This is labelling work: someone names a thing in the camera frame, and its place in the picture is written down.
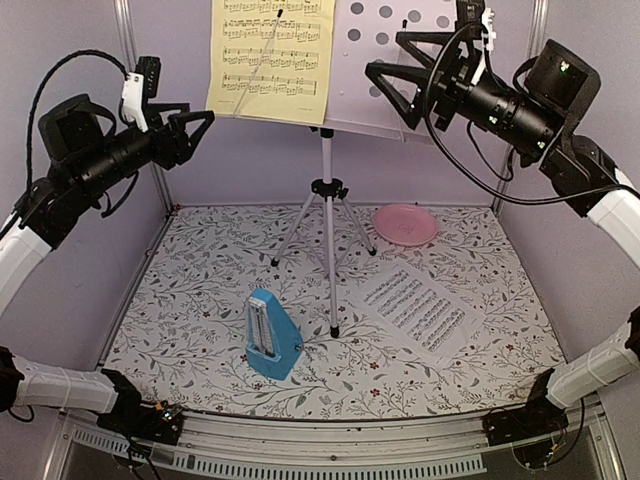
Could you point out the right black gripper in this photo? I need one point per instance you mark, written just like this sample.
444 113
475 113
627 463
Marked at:
410 113

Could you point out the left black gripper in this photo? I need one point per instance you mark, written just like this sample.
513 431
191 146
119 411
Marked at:
180 147

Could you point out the lilac music stand with tripod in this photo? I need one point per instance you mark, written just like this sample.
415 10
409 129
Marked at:
362 31

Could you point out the yellow sheet music page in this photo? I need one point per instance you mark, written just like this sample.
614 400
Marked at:
271 59

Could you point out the white sheet music page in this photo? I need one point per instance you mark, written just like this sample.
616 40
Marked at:
419 312

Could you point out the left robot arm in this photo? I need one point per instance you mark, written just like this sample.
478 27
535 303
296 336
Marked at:
85 163

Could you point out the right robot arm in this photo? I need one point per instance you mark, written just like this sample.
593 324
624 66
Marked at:
536 114

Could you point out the pink plate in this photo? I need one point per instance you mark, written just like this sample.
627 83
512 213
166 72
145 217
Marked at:
405 225

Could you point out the floral table mat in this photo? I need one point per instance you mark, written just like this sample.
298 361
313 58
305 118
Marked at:
183 336

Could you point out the blue metronome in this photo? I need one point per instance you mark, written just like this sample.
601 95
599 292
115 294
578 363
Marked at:
274 342

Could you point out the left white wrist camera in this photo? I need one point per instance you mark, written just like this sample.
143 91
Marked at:
139 87

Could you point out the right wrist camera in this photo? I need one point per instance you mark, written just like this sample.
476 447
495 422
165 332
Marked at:
475 20

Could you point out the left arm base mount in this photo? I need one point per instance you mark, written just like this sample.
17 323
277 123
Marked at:
131 417

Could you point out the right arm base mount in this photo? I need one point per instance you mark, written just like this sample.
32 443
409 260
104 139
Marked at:
538 416

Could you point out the front aluminium rail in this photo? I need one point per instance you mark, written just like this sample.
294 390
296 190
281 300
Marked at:
443 447

